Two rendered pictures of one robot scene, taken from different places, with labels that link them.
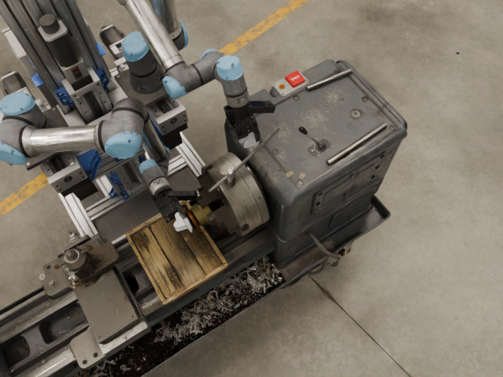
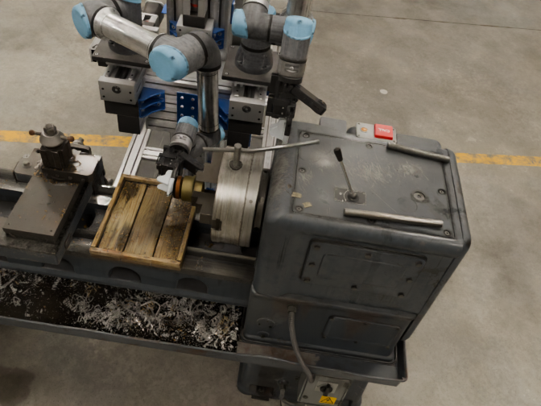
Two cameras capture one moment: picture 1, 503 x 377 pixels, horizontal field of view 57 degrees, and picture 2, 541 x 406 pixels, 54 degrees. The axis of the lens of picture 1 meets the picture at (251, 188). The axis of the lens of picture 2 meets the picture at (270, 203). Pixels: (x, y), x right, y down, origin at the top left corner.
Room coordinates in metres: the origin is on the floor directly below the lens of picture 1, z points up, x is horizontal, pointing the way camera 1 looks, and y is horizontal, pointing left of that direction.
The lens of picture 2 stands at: (-0.16, -0.56, 2.35)
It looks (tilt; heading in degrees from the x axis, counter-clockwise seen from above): 48 degrees down; 28
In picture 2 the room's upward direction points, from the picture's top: 10 degrees clockwise
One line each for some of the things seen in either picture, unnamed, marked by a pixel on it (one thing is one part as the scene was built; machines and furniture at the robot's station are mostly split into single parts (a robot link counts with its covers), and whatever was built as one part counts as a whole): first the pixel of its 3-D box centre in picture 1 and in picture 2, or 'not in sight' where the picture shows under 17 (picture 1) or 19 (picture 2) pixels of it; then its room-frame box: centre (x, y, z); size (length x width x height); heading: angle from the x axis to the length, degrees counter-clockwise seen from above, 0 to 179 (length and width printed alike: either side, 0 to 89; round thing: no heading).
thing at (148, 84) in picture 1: (145, 72); (254, 52); (1.35, 0.42, 1.21); 0.15 x 0.15 x 0.10
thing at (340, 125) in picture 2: (260, 101); (332, 129); (1.14, -0.06, 1.24); 0.09 x 0.08 x 0.03; 119
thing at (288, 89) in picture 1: (290, 87); (373, 138); (1.21, -0.18, 1.23); 0.13 x 0.08 x 0.05; 119
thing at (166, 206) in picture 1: (168, 204); (172, 161); (0.79, 0.33, 1.08); 0.12 x 0.09 x 0.08; 29
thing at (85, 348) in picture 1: (91, 298); (41, 199); (0.48, 0.66, 0.90); 0.47 x 0.30 x 0.06; 29
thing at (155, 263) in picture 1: (176, 250); (149, 219); (0.66, 0.33, 0.89); 0.36 x 0.30 x 0.04; 29
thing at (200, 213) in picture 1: (199, 215); (189, 188); (0.73, 0.21, 1.08); 0.09 x 0.09 x 0.09; 31
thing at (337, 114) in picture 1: (311, 147); (354, 215); (1.02, -0.26, 1.06); 0.59 x 0.48 x 0.39; 119
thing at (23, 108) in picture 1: (22, 112); (123, 5); (1.09, 0.84, 1.33); 0.13 x 0.12 x 0.14; 176
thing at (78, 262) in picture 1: (73, 257); (51, 135); (0.57, 0.66, 1.13); 0.08 x 0.08 x 0.03
